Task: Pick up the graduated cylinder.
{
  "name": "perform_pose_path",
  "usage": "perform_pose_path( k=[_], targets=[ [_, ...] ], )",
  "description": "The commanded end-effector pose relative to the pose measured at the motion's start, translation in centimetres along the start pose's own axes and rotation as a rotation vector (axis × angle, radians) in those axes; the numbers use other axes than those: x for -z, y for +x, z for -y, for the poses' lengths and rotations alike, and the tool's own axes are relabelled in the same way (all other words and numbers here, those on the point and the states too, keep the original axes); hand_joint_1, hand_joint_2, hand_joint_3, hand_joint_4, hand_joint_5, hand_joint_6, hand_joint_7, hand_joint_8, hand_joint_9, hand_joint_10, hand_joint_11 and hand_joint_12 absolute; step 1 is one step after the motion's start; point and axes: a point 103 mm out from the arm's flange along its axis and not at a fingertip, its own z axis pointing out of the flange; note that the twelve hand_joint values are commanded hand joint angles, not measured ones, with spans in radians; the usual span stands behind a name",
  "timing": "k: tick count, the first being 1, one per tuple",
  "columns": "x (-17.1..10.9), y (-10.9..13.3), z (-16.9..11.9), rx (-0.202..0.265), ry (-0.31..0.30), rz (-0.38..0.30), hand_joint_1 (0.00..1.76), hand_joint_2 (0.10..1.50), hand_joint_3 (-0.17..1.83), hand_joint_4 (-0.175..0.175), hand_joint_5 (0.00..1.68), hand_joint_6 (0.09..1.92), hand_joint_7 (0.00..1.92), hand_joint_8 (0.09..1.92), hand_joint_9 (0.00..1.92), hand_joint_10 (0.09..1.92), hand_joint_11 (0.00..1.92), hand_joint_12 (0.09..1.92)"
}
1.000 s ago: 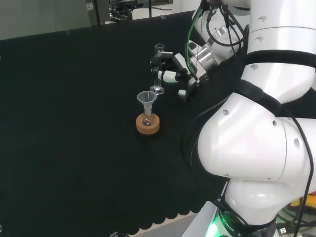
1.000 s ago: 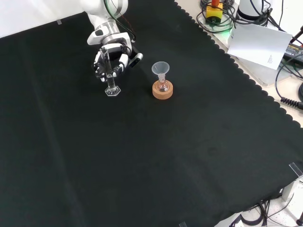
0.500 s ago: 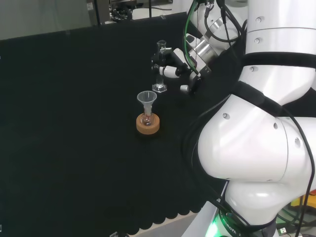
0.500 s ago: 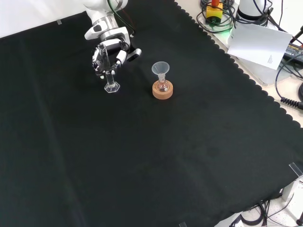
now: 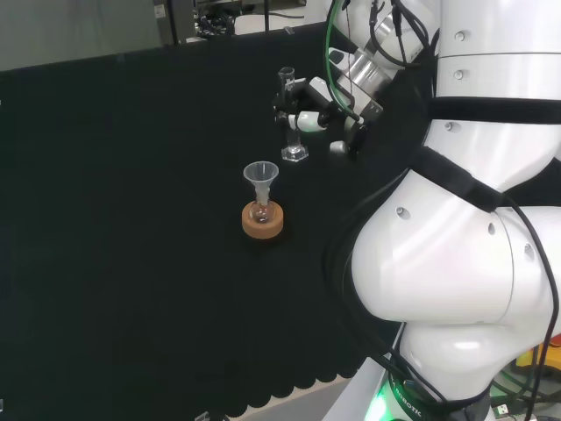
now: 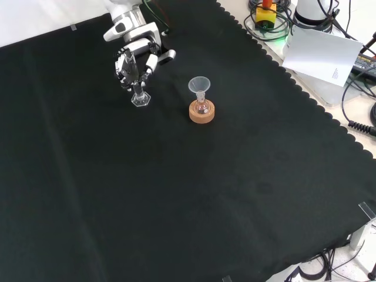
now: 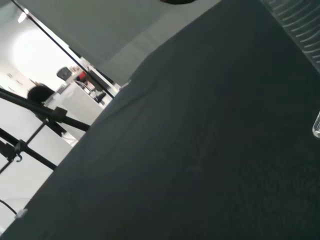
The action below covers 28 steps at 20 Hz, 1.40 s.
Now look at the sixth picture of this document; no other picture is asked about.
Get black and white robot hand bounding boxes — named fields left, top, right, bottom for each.
left=102, top=22, right=177, bottom=93

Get clear glass graduated cylinder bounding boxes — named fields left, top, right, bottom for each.
left=125, top=50, right=152, bottom=109

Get clear plastic funnel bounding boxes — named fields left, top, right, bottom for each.
left=187, top=76, right=210, bottom=99

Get small round-bottom glass flask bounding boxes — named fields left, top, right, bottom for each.
left=193, top=90, right=210, bottom=115

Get black scalloped bench cloth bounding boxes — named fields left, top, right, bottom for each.
left=0, top=0, right=376, bottom=282

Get yellow stop button box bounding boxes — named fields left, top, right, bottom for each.
left=254, top=0, right=278, bottom=31

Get pale board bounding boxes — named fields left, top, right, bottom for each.
left=281, top=25, right=364, bottom=88

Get black power adapter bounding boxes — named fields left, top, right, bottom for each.
left=351, top=54, right=376, bottom=78

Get black stand clamp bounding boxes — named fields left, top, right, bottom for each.
left=360, top=31, right=376, bottom=55

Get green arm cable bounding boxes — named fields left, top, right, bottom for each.
left=140, top=0, right=172, bottom=36

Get cork ring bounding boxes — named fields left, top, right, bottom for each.
left=189, top=99, right=217, bottom=125

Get black looped cable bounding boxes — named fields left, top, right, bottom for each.
left=243, top=0, right=294, bottom=42

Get black arm base cables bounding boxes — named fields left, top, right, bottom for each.
left=317, top=0, right=356, bottom=41

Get black coiled cable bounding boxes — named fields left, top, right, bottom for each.
left=340, top=73, right=376, bottom=135

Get black floor cables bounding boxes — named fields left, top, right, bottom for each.
left=284, top=248, right=376, bottom=282

